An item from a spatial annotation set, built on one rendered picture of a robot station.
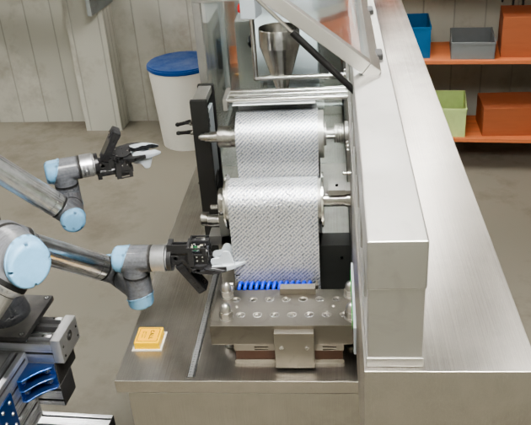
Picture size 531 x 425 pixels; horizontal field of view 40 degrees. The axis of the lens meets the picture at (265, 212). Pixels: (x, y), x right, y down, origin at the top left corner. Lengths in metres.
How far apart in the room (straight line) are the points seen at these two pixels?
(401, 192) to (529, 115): 3.89
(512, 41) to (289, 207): 3.09
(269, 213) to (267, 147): 0.25
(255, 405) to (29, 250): 0.69
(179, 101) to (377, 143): 4.11
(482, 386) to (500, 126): 3.91
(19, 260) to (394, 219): 1.02
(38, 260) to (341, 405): 0.84
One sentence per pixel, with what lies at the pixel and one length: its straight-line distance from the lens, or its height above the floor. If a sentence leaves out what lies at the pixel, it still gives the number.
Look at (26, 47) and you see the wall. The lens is 6.32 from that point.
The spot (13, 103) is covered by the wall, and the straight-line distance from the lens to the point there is 6.55.
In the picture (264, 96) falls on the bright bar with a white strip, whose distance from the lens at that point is 2.13.
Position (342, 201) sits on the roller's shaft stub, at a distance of 1.94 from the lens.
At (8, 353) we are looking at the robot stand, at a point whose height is 0.73.
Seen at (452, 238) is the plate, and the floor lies 1.44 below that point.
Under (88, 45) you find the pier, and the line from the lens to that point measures 5.87.
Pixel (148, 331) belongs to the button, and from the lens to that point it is 2.07.
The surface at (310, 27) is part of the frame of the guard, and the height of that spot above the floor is 1.76.
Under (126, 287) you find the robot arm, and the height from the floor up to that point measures 1.03.
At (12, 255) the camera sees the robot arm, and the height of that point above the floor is 1.30.
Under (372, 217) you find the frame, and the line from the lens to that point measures 1.03.
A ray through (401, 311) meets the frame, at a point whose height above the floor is 1.54.
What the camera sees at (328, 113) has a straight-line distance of 2.89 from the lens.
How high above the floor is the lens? 2.16
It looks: 29 degrees down
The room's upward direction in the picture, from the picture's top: 4 degrees counter-clockwise
